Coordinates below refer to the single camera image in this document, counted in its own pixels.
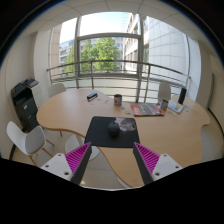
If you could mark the white and blue booklet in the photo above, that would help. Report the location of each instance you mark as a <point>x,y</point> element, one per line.
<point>175,106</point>

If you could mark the black computer mouse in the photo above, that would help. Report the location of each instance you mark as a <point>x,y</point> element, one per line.
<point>114,129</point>

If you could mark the metal balcony railing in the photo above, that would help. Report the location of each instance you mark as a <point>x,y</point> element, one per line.
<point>92,70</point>

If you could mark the black mouse pad, grey print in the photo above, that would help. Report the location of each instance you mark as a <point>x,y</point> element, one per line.
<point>98,135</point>

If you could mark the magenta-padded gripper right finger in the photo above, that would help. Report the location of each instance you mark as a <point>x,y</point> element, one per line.
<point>164,165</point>

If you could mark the red and black magazine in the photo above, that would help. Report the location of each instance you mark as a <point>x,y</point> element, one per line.
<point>146,109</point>

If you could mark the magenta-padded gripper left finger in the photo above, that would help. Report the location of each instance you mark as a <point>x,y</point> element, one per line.
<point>60,165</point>

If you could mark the white chair with wooden legs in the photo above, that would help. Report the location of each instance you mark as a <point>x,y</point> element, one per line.
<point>26,140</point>

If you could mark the black office printer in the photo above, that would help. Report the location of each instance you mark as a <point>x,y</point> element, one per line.
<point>25,105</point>

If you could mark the tall black speaker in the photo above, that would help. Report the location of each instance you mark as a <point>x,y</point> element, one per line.
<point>182,95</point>

